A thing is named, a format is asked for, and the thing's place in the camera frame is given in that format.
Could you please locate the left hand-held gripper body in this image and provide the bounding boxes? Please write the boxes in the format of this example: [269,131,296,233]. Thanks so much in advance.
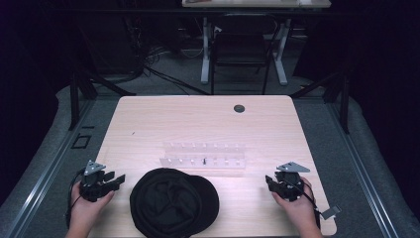
[78,160,117,203]

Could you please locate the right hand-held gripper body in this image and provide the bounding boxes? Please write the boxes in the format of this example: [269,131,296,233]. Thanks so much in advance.
[272,161,312,202]

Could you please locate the person's right hand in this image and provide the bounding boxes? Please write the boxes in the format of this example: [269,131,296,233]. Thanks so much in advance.
[270,176,319,230]

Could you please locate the person's left hand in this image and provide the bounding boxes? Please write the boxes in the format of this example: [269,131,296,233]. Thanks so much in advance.
[66,180,117,230]

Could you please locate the black cap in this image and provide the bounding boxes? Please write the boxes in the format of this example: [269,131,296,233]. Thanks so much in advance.
[129,167,221,238]

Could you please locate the clear acrylic rack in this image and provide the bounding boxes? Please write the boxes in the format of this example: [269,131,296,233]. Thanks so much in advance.
[158,141,248,170]

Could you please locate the black chair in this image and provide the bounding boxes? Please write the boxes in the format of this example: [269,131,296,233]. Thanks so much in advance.
[209,13,279,96]

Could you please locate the white-legged desk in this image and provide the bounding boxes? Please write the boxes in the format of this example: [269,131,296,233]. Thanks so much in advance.
[180,0,333,86]

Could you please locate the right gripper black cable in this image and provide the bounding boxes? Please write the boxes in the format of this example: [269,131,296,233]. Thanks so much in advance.
[287,179,322,229]

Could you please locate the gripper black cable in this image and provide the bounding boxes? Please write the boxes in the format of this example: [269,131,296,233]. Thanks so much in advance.
[287,179,322,229]
[64,168,86,229]

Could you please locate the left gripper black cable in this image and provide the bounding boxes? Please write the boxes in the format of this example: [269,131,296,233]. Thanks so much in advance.
[64,168,86,229]

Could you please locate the grey cable tag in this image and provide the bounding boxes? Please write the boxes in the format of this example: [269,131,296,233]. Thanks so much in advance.
[320,204,343,221]

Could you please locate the black metal frame stand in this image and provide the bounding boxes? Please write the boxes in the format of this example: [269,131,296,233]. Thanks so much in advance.
[67,19,137,132]
[289,62,351,135]

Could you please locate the black floor cables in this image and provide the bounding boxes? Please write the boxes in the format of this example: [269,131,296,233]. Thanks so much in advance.
[125,19,212,97]

